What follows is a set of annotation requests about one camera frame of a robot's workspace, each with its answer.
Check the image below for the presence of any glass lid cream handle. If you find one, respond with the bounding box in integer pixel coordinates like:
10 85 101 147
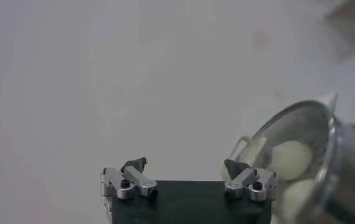
221 93 341 224

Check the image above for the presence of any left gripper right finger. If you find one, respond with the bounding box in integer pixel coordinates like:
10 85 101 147
223 158 279 202

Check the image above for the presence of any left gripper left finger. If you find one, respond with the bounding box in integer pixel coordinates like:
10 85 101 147
100 156 159 200

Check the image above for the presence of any stainless steel steamer basket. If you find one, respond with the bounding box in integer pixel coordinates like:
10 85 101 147
317 117 355 224

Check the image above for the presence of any white steamed baozi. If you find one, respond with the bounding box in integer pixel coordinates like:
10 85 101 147
270 140 314 181
279 179 321 224

